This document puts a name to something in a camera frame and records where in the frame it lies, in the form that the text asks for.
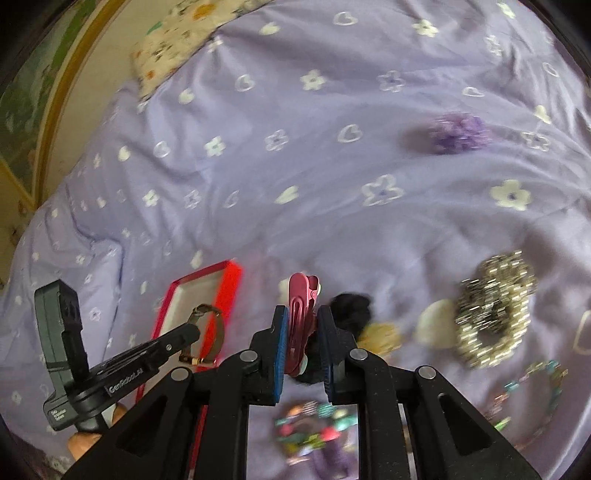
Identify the pink hair clip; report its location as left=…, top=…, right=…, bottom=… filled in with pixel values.
left=286, top=272, right=324, bottom=377

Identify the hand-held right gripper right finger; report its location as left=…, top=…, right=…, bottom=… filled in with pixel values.
left=318, top=305, right=541, bottom=480

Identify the red shallow box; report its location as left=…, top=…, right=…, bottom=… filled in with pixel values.
left=136, top=260, right=244, bottom=462

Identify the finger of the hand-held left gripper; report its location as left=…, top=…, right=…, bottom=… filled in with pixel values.
left=115, top=322, right=201, bottom=374

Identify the framed wall picture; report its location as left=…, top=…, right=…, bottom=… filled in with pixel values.
left=0, top=0, right=139, bottom=213

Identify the yellow bow hair clip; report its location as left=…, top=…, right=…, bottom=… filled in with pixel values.
left=358, top=322, right=402, bottom=356

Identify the purple flower hair accessory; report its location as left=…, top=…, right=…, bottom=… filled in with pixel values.
left=427, top=113, right=494, bottom=155

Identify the pearl beaded scrunchie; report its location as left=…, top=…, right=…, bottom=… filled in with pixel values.
left=455, top=250, right=539, bottom=370

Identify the beaded charm bracelet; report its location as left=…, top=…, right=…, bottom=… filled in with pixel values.
left=485, top=360, right=570, bottom=450

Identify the black scrunchie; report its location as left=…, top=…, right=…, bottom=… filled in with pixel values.
left=300, top=292, right=374, bottom=384

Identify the person's left hand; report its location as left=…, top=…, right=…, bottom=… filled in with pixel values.
left=68, top=401, right=126, bottom=462

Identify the cartoon print pillow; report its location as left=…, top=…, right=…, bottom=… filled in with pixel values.
left=131, top=0, right=273, bottom=100

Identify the green face wristwatch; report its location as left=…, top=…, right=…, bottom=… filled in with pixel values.
left=178, top=304, right=229, bottom=367

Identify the small white hair accessory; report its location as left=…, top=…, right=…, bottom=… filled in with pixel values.
left=414, top=299, right=461, bottom=348

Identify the green braided bracelet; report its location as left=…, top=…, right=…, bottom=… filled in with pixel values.
left=274, top=401, right=358, bottom=457

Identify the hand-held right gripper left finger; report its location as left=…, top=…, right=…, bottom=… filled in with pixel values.
left=60, top=305, right=290, bottom=480

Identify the purple floral blanket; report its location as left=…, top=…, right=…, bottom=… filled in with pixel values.
left=0, top=0, right=591, bottom=480

